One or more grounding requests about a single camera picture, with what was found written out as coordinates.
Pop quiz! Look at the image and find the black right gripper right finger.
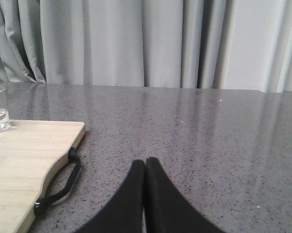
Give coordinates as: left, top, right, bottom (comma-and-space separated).
145, 157, 223, 233

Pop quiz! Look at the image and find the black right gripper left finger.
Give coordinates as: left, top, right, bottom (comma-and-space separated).
76, 160, 145, 233

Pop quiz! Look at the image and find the wooden cutting board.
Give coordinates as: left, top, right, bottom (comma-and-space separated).
0, 119, 86, 233

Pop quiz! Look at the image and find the grey curtain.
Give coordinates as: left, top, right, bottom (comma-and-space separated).
0, 0, 292, 93

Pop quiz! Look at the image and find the black cutting board handle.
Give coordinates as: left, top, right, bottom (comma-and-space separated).
34, 147, 82, 215

